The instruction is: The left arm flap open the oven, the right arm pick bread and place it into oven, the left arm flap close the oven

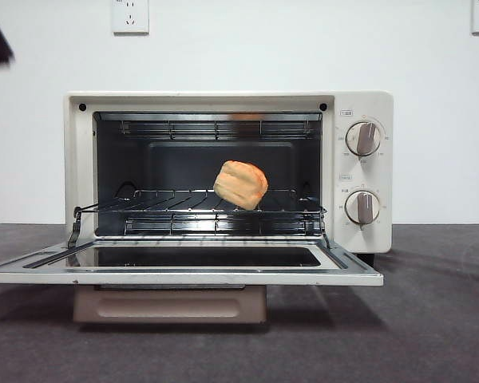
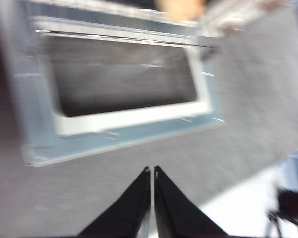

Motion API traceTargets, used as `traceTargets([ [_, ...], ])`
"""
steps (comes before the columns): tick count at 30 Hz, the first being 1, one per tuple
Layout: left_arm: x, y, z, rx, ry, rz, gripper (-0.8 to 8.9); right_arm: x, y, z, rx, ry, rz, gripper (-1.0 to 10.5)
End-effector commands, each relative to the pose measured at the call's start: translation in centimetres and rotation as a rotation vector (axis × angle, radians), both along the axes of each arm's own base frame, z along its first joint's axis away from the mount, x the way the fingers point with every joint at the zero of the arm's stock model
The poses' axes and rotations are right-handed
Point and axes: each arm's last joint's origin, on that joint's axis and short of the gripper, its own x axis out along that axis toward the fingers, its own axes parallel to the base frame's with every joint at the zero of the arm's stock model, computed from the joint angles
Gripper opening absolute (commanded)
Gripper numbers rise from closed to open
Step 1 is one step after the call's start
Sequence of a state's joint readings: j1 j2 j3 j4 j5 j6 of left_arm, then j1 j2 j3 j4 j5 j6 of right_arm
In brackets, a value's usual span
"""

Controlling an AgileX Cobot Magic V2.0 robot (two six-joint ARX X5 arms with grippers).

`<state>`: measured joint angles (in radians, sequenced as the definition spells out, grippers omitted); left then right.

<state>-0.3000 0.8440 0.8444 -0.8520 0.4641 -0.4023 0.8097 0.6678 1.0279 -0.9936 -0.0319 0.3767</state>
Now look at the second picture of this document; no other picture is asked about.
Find black device with cables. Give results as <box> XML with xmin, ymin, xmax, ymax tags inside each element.
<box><xmin>267</xmin><ymin>187</ymin><xmax>298</xmax><ymax>238</ymax></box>

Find glass oven door with handle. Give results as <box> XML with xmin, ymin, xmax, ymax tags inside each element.
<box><xmin>12</xmin><ymin>17</ymin><xmax>225</xmax><ymax>167</ymax></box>

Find golden brown bread roll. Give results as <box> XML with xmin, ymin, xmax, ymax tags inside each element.
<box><xmin>155</xmin><ymin>0</ymin><xmax>206</xmax><ymax>22</ymax></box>

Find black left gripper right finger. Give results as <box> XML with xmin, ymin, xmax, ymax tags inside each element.
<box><xmin>153</xmin><ymin>165</ymin><xmax>228</xmax><ymax>238</ymax></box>

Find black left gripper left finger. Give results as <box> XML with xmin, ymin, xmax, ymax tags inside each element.
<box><xmin>78</xmin><ymin>165</ymin><xmax>151</xmax><ymax>238</ymax></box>

